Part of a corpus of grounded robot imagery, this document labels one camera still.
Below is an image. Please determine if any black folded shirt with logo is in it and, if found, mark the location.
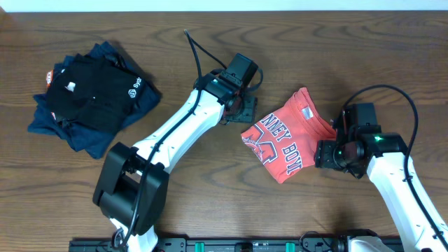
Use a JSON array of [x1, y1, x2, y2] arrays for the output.
[[45, 55, 146, 134]]

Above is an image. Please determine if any orange folded garment in pile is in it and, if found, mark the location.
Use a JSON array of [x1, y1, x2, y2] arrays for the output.
[[45, 71, 53, 88]]

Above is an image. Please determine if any navy blue folded shirt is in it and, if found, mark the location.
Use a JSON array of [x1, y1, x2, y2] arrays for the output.
[[28, 41, 160, 159]]

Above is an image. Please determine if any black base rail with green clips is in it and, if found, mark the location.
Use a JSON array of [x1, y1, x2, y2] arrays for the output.
[[68, 229, 403, 252]]

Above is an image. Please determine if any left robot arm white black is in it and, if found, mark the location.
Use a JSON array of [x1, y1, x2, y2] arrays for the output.
[[92, 68, 262, 251]]

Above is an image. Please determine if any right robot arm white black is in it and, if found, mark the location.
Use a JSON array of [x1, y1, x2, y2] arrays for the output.
[[315, 133, 447, 251]]

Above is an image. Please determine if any red orange t-shirt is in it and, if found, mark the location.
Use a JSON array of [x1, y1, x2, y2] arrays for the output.
[[241, 87, 336, 183]]

